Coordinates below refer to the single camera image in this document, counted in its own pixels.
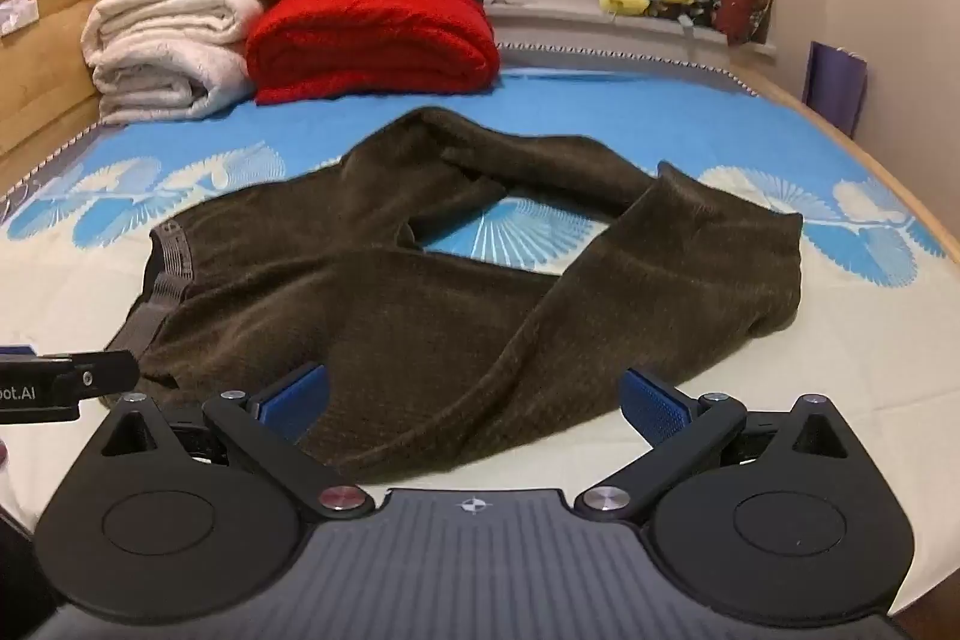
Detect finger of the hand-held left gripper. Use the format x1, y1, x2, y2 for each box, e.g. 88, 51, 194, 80
36, 349, 142, 402

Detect cream folded blanket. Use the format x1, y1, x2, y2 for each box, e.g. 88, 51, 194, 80
81, 0, 265, 125

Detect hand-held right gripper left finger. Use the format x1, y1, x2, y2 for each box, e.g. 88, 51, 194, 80
101, 362, 377, 522

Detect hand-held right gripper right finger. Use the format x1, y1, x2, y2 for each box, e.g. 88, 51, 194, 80
574, 368, 850, 525

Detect white wall socket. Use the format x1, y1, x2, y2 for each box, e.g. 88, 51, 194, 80
0, 0, 38, 37

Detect white windowsill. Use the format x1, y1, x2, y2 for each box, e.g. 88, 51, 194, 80
487, 0, 777, 67

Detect wooden headboard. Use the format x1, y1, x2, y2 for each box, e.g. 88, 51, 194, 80
0, 0, 136, 176

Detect blue white printed bed sheet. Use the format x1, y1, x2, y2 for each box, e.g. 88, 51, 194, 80
0, 66, 960, 611

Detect wooden bed frame rail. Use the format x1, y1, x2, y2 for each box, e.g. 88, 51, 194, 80
739, 70, 960, 262

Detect red folded blanket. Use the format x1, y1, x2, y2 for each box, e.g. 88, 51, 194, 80
246, 0, 502, 106

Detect brown corduroy pants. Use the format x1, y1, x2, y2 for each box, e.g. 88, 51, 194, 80
142, 106, 805, 485

